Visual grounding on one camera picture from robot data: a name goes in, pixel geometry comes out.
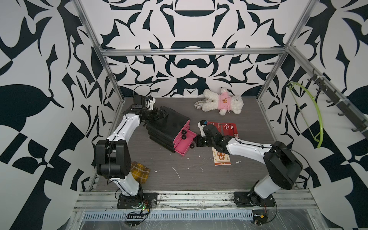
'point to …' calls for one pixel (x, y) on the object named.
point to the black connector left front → (134, 219)
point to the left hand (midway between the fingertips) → (161, 112)
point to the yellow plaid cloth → (140, 172)
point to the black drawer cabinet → (167, 130)
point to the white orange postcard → (220, 158)
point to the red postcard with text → (218, 125)
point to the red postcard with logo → (230, 129)
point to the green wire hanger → (321, 136)
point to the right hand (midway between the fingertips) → (192, 137)
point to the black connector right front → (259, 216)
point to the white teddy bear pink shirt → (224, 102)
